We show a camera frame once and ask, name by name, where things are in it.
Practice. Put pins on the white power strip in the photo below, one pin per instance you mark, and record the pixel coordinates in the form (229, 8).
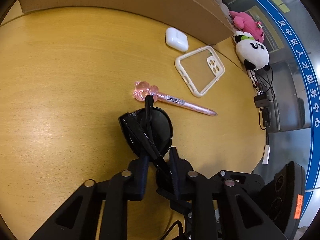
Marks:
(266, 155)

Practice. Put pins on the panda plush toy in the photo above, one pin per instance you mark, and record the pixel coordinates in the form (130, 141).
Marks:
(252, 53)

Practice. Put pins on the pink plush toy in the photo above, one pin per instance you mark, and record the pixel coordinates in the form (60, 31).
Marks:
(245, 23)

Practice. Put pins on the white earbuds case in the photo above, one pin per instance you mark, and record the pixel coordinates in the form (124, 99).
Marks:
(176, 39)

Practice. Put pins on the clear white phone case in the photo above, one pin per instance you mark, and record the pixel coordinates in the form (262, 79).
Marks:
(200, 69)

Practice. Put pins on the black sunglasses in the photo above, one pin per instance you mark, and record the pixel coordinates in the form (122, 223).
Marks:
(149, 133)

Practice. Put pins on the pink crystal bear pen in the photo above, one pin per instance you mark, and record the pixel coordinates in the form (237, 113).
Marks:
(143, 89)

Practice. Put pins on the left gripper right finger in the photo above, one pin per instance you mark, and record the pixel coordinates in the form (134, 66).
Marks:
(224, 206)

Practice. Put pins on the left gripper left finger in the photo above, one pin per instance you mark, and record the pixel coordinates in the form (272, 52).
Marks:
(98, 210)

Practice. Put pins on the black power adapter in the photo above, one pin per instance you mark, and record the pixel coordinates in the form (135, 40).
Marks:
(261, 101)

